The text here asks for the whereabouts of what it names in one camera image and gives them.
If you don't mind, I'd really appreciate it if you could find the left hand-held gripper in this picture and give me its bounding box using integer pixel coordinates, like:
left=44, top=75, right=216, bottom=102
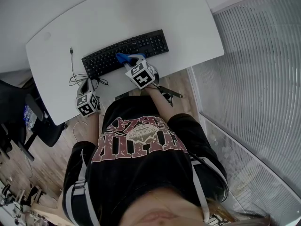
left=75, top=78, right=100, bottom=118

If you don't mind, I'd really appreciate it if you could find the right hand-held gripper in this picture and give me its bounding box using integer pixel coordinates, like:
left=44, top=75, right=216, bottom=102
left=123, top=53, right=161, bottom=90

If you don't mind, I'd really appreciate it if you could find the black keyboard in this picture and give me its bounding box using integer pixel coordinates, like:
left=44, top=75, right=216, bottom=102
left=81, top=29, right=170, bottom=79

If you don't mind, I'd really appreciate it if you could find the person's right forearm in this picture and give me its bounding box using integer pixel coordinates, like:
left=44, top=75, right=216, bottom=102
left=143, top=86, right=177, bottom=124

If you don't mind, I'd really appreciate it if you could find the person's left forearm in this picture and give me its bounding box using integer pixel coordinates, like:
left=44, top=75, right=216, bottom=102
left=88, top=112, right=106, bottom=143

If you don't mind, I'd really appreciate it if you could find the dark metal bar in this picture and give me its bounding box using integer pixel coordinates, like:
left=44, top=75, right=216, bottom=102
left=157, top=85, right=183, bottom=101

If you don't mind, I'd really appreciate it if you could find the pack of water bottles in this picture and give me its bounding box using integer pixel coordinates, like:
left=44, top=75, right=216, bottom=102
left=23, top=104, right=38, bottom=130

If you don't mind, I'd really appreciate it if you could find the black office chair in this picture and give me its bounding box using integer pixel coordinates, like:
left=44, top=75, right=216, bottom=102
left=0, top=79, right=66, bottom=162

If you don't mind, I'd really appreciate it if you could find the person's black printed shirt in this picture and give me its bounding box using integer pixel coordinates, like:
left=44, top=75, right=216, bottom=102
left=62, top=95, right=230, bottom=226

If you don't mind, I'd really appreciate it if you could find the ribbed glass partition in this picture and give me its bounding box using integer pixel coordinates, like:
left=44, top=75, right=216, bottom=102
left=188, top=0, right=301, bottom=226

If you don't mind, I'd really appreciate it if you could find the beige cardboard box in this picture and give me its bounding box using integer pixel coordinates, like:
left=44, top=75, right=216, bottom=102
left=29, top=192, right=65, bottom=226

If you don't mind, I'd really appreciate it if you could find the person's face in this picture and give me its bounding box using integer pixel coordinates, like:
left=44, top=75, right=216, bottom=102
left=121, top=189, right=207, bottom=226

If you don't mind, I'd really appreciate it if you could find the white cable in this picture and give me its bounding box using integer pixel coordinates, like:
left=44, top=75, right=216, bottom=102
left=72, top=120, right=90, bottom=142

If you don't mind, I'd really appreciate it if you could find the black keyboard cable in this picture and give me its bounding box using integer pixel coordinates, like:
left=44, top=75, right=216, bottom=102
left=68, top=46, right=110, bottom=87

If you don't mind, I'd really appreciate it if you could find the grey harness strap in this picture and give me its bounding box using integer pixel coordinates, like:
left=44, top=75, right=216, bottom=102
left=65, top=149, right=101, bottom=226
left=190, top=158, right=228, bottom=223

